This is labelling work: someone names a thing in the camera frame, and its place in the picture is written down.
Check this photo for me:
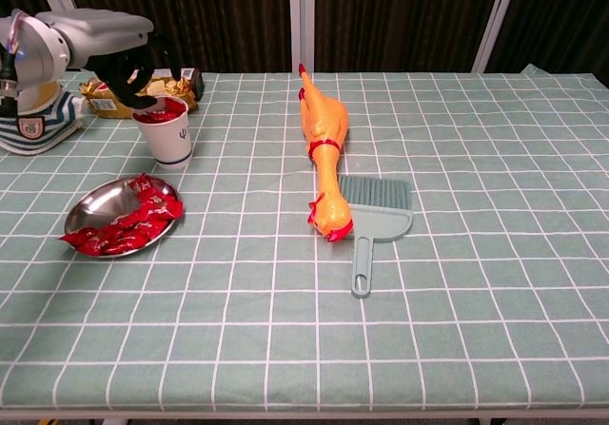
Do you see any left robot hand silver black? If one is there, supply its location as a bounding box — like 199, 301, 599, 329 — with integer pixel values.
35, 8, 185, 110

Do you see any bowl of red candies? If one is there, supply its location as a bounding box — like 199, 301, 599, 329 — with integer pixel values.
64, 176, 185, 259

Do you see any white paper cup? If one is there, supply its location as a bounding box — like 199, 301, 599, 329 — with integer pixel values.
131, 95, 193, 173

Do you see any gold biscuit pack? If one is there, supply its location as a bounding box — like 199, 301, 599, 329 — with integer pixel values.
79, 73, 200, 120

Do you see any dark bottle with label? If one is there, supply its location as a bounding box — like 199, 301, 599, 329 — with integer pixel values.
154, 67, 206, 102

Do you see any yellow plush toy striped shirt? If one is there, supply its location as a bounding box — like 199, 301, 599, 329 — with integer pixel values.
0, 77, 88, 156

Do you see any orange rubber chicken toy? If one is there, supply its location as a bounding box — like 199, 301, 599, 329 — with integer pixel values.
298, 62, 355, 243

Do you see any green hand brush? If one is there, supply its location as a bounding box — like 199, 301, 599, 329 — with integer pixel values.
337, 174, 413, 211

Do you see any green checked tablecloth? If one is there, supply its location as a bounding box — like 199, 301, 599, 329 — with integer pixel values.
0, 63, 609, 415

